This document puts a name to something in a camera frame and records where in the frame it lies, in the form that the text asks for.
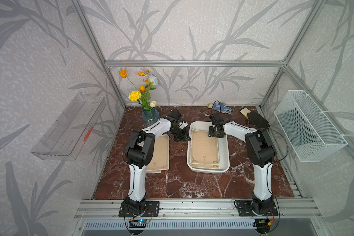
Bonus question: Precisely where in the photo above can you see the beige stationery sheet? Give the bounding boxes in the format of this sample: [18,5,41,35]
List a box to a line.
[146,135,170,173]

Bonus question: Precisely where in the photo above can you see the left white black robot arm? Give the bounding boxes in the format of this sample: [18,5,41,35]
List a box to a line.
[124,117,191,207]

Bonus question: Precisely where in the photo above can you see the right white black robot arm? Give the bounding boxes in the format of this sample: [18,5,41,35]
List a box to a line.
[209,113,276,214]

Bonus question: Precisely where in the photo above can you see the stationery sheets in box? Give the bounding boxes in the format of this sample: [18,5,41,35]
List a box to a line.
[189,129,220,170]

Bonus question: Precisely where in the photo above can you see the white storage box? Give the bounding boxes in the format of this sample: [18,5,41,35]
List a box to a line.
[187,122,230,174]

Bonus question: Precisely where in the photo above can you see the blue dotted work glove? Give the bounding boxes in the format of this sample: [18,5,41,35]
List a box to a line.
[207,102,234,114]

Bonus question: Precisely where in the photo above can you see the glass vase with flowers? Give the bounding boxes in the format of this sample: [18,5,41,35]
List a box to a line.
[119,69,159,126]

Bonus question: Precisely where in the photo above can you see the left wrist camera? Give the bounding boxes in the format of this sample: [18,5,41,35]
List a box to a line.
[167,109,188,129]

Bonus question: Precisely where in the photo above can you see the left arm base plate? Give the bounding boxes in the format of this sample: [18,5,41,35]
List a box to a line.
[119,199,160,217]

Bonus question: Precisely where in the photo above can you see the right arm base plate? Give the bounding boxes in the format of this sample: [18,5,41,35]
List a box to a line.
[234,198,279,217]

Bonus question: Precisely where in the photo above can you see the white wire mesh basket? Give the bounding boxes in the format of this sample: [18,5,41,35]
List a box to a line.
[274,90,348,162]

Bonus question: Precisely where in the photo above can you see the clear plastic wall shelf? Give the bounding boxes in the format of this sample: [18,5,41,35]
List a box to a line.
[30,92,107,161]

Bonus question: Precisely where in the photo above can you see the aluminium front rail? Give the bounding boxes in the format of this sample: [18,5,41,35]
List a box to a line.
[74,198,322,220]

